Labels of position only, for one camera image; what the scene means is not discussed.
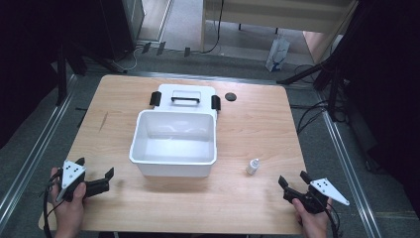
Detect person's left hand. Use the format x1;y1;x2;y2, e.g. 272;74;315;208
49;167;88;238

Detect white plastic storage box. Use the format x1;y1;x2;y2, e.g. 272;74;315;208
129;109;218;179

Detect person's right hand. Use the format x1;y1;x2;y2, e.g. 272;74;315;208
291;197;334;238

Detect black tripod stand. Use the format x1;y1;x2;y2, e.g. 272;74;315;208
276;46;351;122

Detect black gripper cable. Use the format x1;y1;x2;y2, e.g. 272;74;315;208
324;202;342;238
42;169;64;238

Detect small white dropper bottle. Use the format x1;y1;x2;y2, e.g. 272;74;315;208
245;158;261;176

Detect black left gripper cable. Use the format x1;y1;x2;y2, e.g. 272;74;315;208
42;169;64;238

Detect thin white cable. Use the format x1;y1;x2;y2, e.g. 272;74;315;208
122;47;139;72

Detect metal floor rail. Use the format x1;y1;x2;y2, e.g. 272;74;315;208
316;91;384;238
0;74;79;230

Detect black floor cables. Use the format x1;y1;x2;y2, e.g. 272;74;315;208
289;98;332;136

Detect black hanging cable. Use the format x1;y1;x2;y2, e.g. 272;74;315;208
200;0;226;55

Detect white box lid black handle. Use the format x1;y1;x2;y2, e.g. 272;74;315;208
149;83;222;121

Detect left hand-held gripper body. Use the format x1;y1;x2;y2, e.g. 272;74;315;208
54;160;111;203

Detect dark cabinet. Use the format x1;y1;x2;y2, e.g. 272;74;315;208
98;0;147;61

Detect black metal stand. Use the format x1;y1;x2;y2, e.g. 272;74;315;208
54;41;129;107

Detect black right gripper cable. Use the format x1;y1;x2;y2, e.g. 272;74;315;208
324;202;342;238

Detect white and blue paper bag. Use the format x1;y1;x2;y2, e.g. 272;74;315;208
264;35;291;73

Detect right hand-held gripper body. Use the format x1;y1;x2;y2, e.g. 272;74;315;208
282;178;351;214

